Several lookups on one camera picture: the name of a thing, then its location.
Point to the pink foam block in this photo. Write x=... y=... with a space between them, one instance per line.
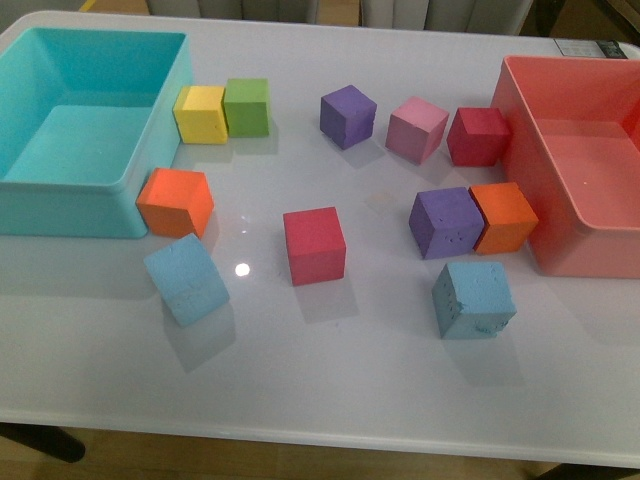
x=416 y=129

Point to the purple foam block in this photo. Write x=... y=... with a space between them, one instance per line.
x=347 y=116
x=445 y=222

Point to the purple foam block far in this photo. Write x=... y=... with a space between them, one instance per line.
x=347 y=116

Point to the teal plastic bin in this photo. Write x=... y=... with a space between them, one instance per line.
x=86 y=117

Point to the orange foam block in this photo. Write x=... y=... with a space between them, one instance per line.
x=175 y=203
x=508 y=216

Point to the purple foam block near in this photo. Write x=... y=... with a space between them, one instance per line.
x=445 y=222

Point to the red foam block centre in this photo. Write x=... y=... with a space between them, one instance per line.
x=316 y=248

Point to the pink plastic bin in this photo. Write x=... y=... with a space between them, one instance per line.
x=574 y=154

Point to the orange foam block right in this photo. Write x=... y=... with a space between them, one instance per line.
x=508 y=216

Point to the table label sticker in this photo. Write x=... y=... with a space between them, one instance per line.
x=590 y=48

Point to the yellow foam block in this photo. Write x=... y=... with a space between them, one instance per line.
x=199 y=115

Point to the green foam block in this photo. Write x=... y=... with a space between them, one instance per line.
x=247 y=107

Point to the dark red foam block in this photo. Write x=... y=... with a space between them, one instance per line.
x=478 y=137

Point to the light blue foam block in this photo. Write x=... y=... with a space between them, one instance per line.
x=187 y=279

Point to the black table leg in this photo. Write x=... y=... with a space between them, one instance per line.
x=50 y=440

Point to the orange foam block left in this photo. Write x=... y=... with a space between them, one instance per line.
x=175 y=203

